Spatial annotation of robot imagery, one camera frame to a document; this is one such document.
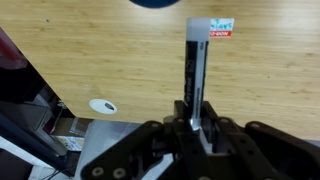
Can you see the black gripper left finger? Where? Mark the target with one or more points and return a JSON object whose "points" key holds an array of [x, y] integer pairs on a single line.
{"points": [[143, 149]]}

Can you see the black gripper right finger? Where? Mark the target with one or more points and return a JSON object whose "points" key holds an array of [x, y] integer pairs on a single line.
{"points": [[259, 151]]}

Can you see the black marker with white cap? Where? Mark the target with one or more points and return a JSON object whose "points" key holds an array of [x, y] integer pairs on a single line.
{"points": [[197, 40]]}

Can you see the dark blue cup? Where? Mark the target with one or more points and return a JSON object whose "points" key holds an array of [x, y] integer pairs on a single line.
{"points": [[154, 3]]}

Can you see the white table grommet cap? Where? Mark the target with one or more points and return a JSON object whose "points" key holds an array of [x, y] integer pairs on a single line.
{"points": [[102, 106]]}

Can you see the white printed cardboard box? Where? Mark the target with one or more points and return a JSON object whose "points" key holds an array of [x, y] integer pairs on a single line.
{"points": [[70, 132]]}

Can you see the small white label sticker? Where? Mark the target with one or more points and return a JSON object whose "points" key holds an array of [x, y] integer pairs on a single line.
{"points": [[221, 27]]}

